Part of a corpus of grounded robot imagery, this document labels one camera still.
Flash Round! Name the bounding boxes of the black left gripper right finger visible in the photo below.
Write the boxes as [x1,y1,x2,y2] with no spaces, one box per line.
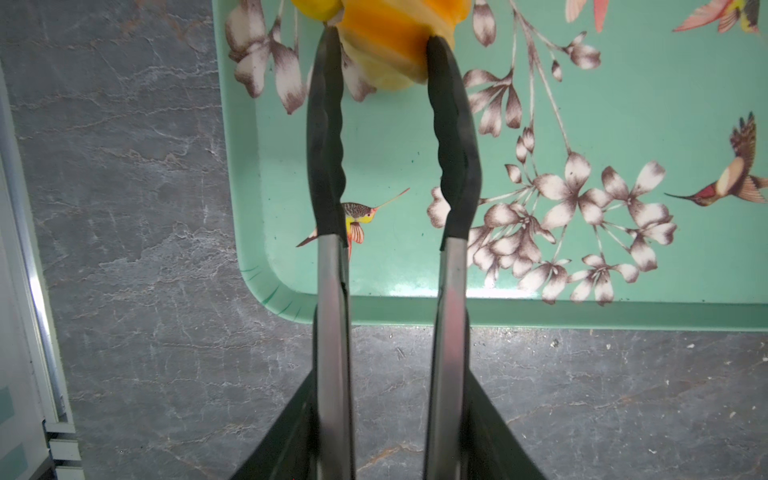
[466,372,546,480]

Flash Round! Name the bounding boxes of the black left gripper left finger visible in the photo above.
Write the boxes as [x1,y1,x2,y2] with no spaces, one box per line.
[231,372,317,480]

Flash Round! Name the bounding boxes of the black metal tongs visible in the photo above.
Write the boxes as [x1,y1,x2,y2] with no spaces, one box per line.
[306,27,482,479]

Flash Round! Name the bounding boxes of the orange fake croissant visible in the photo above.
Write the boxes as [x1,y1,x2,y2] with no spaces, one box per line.
[294,0,472,90]

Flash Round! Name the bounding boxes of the green floral serving tray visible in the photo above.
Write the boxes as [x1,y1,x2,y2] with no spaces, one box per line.
[213,1,767,331]

